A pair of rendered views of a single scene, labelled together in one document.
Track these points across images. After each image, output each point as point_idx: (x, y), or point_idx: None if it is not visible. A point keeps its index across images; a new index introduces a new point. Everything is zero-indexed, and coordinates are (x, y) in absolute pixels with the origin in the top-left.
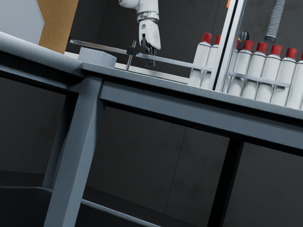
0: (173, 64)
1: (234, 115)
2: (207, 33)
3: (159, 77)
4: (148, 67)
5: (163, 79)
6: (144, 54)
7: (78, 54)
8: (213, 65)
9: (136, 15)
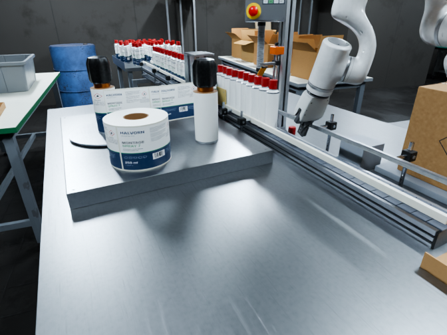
0: (291, 118)
1: None
2: (275, 79)
3: (287, 141)
4: (301, 136)
5: (348, 111)
6: (314, 123)
7: (376, 179)
8: (287, 102)
9: (333, 89)
